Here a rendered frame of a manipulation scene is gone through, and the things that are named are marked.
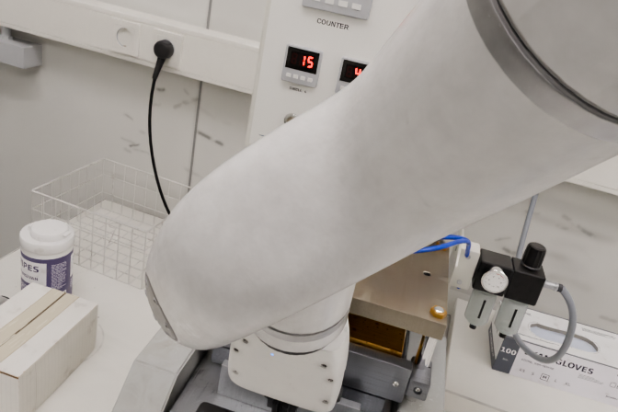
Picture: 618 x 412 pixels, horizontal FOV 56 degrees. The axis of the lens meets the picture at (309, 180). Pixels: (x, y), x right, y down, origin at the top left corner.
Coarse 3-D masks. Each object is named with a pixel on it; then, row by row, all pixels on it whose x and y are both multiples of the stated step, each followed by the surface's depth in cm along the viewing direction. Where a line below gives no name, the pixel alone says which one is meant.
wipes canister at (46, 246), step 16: (32, 224) 99; (48, 224) 99; (64, 224) 100; (32, 240) 96; (48, 240) 96; (64, 240) 98; (32, 256) 96; (48, 256) 97; (64, 256) 99; (32, 272) 98; (48, 272) 98; (64, 272) 100; (64, 288) 102
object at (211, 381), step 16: (208, 352) 68; (208, 368) 66; (224, 368) 61; (192, 384) 63; (208, 384) 63; (224, 384) 62; (192, 400) 61; (208, 400) 61; (224, 400) 62; (240, 400) 62; (256, 400) 61
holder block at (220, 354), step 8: (216, 352) 66; (224, 352) 66; (216, 360) 66; (344, 392) 64; (352, 392) 63; (360, 392) 63; (352, 400) 64; (360, 400) 63; (368, 400) 63; (376, 400) 63; (384, 400) 63; (360, 408) 64; (368, 408) 64; (376, 408) 63
